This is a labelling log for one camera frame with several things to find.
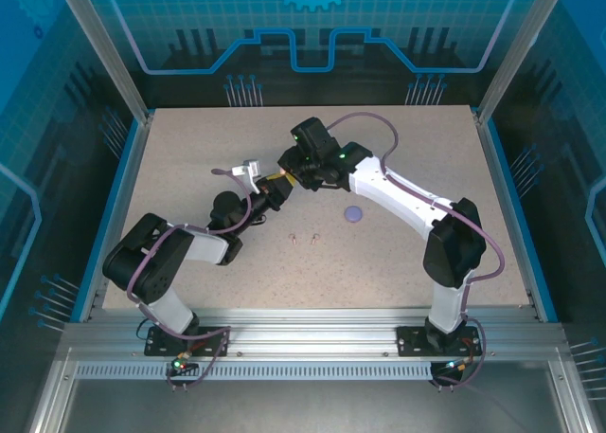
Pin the pink earbud charging case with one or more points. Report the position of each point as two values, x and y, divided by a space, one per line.
282 171

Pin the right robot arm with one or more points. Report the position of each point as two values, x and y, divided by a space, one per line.
402 196

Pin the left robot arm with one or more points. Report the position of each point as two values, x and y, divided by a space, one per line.
161 305

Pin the purple round case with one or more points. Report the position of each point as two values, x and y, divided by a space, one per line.
353 214

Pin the small screws on table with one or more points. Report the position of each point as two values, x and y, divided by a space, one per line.
315 238

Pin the blue table edge trim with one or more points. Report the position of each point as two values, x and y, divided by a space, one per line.
523 215
106 215

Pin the small circuit board with LEDs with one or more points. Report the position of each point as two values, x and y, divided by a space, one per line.
182 363
454 366

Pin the grey metal panel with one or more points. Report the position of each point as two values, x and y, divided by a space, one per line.
308 409

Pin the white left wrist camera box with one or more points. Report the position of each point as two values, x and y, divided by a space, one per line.
246 170

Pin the wide aluminium frame rail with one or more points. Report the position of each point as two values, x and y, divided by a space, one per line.
308 326

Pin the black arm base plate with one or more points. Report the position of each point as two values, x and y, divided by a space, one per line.
161 343
409 340

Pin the aluminium frame post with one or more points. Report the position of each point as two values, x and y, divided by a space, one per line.
109 49
521 49

